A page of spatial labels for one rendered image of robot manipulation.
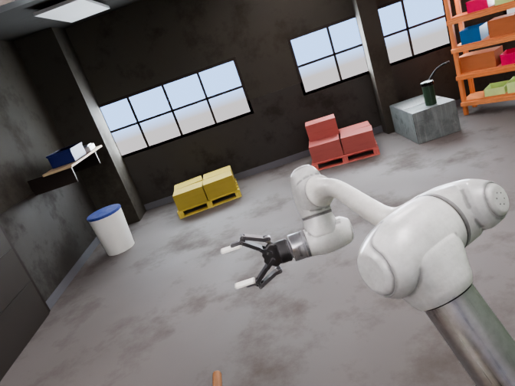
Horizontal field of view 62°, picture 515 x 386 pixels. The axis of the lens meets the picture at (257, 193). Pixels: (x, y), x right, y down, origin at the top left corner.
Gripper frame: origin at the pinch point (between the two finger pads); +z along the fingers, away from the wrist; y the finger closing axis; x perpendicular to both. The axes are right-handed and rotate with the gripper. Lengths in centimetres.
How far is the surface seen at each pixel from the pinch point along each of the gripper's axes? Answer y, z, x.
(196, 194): 119, 100, 528
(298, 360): 149, 2, 127
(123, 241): 134, 216, 464
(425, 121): 118, -264, 497
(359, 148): 131, -165, 520
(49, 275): 117, 289, 381
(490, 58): 67, -391, 532
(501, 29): 29, -406, 518
